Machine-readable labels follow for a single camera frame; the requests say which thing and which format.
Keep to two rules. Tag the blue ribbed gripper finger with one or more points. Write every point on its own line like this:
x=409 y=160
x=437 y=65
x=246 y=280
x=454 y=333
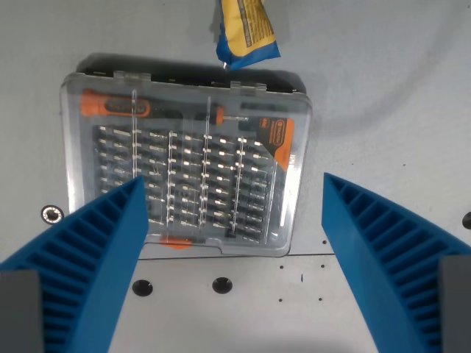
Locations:
x=99 y=253
x=371 y=250

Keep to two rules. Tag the blue and yellow snack bag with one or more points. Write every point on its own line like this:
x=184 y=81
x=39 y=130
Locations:
x=246 y=31

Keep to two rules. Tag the silver table bolt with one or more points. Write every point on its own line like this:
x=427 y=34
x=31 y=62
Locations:
x=51 y=214

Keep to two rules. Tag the clear plastic screwdriver bit case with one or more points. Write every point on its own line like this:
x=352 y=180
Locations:
x=185 y=162

